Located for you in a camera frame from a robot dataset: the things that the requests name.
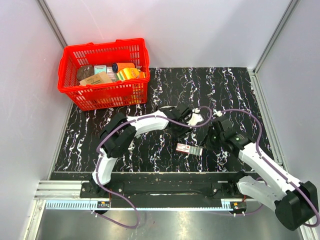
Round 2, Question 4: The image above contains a staple box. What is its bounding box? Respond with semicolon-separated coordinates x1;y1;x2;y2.
176;143;203;156

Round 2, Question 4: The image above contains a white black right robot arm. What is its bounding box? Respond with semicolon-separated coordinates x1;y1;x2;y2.
204;116;319;231

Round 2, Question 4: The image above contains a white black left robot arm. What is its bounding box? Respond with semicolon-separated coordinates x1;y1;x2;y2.
90;105;197;198

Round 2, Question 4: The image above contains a yellow green snack pack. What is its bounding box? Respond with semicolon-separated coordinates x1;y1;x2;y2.
115;67;146;82

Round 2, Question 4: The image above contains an orange cylinder can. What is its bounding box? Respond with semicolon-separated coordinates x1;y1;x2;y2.
112;62;136;73

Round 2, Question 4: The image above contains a brown cardboard box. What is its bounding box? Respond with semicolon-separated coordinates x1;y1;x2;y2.
79;71;113;86

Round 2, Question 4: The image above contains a red plastic basket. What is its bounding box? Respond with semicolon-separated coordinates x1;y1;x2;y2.
57;38;150;111

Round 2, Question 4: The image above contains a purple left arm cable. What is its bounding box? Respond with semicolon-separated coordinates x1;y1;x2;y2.
95;106;213;228

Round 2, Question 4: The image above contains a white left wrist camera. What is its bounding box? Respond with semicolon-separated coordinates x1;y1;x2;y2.
187;108;204;126

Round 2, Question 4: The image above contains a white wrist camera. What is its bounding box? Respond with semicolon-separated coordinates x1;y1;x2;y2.
187;108;204;126
215;111;223;117

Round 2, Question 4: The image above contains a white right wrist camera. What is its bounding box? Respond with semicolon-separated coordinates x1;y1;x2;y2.
215;111;223;117

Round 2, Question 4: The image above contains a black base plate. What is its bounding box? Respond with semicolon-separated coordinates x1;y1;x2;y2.
79;172;258;201

